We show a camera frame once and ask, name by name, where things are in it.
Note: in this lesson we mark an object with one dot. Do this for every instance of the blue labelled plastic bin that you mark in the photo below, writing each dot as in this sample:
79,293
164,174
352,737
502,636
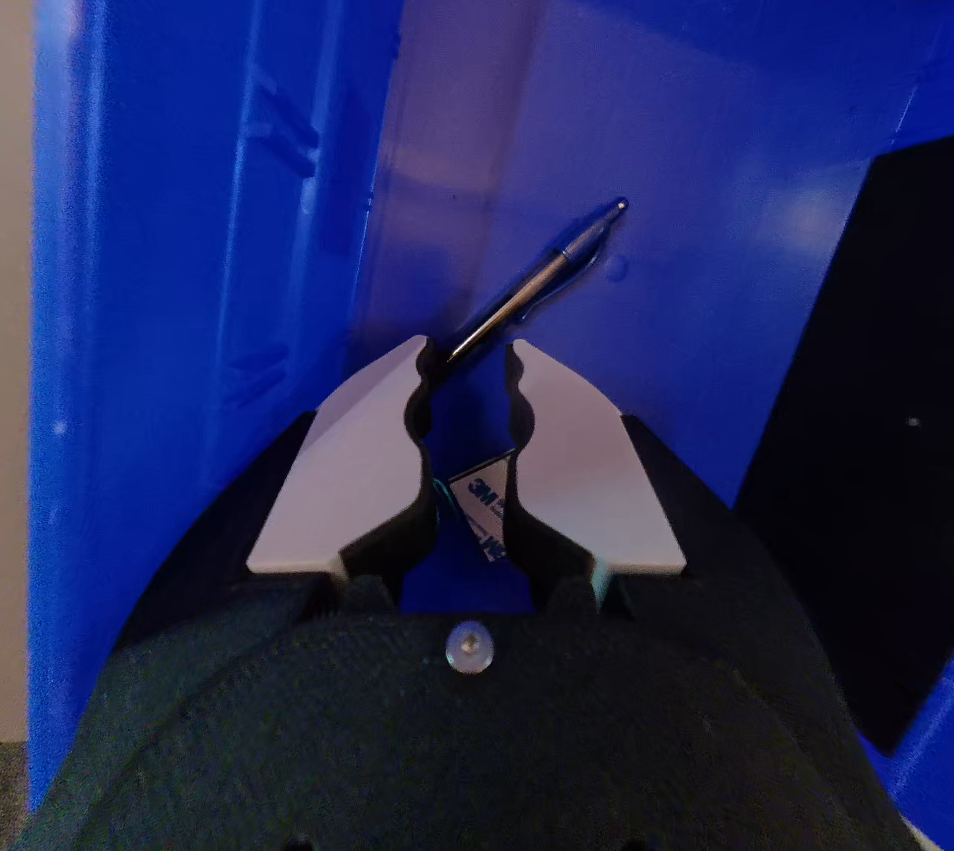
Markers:
223,195

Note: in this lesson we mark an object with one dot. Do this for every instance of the blue ballpoint pen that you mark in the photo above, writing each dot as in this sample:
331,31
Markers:
536,281

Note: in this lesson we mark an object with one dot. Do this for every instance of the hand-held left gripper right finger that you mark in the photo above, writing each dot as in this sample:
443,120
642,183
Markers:
596,478

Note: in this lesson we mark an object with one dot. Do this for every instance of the white adhesive tape piece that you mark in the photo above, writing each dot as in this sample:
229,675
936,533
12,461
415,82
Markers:
484,501

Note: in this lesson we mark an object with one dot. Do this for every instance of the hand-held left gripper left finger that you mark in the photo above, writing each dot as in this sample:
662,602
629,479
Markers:
343,478

